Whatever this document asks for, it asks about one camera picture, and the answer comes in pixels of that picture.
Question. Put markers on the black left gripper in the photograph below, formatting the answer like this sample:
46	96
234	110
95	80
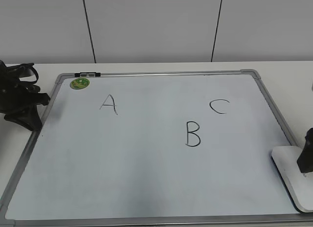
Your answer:
18	89

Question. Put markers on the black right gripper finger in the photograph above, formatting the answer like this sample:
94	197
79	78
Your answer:
305	160

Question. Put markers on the white board eraser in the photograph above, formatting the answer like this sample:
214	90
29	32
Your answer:
299	185

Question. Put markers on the round green magnet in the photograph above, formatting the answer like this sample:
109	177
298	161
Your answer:
79	83

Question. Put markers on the white board with grey frame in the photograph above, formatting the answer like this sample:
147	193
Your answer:
154	149

